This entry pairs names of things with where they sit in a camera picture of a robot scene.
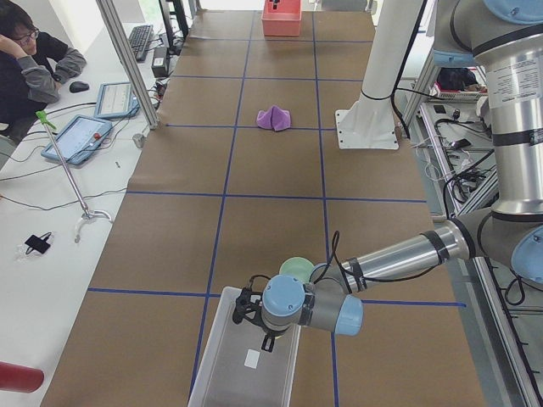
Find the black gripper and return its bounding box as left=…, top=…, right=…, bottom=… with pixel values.
left=260, top=322, right=288, bottom=352

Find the mint green bowl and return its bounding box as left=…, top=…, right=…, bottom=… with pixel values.
left=279, top=257, right=314, bottom=283

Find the translucent plastic storage box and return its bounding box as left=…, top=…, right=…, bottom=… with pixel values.
left=188, top=287, right=300, bottom=406

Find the white label sticker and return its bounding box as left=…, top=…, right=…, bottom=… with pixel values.
left=244, top=348, right=260, bottom=369

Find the purple cloth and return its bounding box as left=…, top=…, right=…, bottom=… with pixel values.
left=256, top=105, right=292, bottom=131

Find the small black device on desk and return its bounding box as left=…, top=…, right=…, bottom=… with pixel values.
left=25, top=231, right=53, bottom=255

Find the red cylinder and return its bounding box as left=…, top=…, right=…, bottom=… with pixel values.
left=0, top=362, right=44, bottom=393

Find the blue teach pendant near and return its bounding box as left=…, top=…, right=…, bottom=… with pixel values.
left=54, top=114, right=113, bottom=165

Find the blue teach pendant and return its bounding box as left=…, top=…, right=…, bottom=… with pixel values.
left=94, top=82, right=139, bottom=120
left=54, top=114, right=113, bottom=165

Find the blue teach pendant far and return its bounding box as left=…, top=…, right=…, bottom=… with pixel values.
left=94, top=82, right=139, bottom=120

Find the black power adapter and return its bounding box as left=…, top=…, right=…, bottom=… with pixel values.
left=151, top=47, right=170, bottom=78

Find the black computer mouse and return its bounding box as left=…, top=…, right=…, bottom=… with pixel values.
left=69, top=81, right=90, bottom=93

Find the pink plastic bin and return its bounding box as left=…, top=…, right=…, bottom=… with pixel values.
left=261, top=0, right=302, bottom=36

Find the metal reacher grabber stick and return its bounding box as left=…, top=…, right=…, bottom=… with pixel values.
left=36, top=110, right=114, bottom=243

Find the black keyboard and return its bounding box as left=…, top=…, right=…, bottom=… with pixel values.
left=128, top=25, right=154, bottom=63

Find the seated person in black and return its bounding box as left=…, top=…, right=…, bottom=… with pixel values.
left=1, top=1, right=87, bottom=146

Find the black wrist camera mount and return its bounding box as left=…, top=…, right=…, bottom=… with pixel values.
left=232, top=274, right=270, bottom=328

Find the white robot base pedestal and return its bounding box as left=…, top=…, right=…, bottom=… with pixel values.
left=335, top=0, right=426, bottom=150

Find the aluminium frame post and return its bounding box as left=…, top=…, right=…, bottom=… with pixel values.
left=96, top=0, right=159, bottom=130

